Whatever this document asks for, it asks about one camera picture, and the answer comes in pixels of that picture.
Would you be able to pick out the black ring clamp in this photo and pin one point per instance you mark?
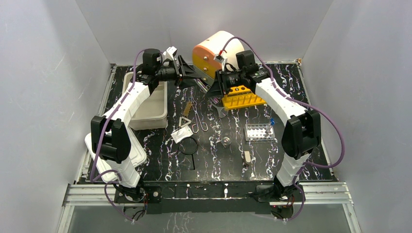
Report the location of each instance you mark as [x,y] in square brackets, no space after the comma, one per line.
[189,147]

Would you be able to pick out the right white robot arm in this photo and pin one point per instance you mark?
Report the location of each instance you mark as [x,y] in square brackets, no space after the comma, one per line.
[302,128]

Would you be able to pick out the glass test tube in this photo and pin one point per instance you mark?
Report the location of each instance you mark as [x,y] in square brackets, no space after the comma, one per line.
[204,88]

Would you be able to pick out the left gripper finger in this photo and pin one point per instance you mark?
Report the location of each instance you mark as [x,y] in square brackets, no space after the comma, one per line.
[184,68]
[184,82]

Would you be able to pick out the yellow test tube rack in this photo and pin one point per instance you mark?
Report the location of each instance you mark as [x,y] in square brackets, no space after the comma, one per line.
[241,97]

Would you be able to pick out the black base frame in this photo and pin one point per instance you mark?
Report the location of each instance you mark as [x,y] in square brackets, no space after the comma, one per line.
[261,197]

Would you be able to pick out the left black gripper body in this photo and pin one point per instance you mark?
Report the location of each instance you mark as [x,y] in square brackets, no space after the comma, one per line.
[180,72]

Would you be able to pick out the cylindrical drawer cabinet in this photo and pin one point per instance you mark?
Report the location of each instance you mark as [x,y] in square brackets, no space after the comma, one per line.
[203,54]

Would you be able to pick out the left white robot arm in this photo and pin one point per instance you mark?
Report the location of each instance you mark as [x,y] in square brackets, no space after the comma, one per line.
[112,143]

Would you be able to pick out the clear acrylic tube rack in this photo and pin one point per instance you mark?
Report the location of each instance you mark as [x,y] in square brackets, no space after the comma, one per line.
[259,132]

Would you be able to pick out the white clay triangle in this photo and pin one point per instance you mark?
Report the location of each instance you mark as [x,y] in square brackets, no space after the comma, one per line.
[183,122]

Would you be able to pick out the cream plastic bin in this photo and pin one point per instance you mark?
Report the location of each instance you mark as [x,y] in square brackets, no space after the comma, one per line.
[152,113]

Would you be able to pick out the clear plastic funnel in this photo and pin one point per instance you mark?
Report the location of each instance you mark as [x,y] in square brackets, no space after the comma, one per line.
[221,111]

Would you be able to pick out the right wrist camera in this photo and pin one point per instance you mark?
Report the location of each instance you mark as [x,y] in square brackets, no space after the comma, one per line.
[221,59]

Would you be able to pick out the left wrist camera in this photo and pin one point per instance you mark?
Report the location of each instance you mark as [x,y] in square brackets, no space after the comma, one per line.
[169,53]

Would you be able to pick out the small glass beaker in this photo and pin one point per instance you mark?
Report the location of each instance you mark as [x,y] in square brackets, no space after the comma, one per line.
[225,138]

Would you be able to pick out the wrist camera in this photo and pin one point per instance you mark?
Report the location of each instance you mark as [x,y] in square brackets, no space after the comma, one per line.
[221,59]
[169,53]

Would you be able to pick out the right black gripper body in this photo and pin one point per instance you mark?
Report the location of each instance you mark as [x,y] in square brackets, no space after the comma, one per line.
[228,80]

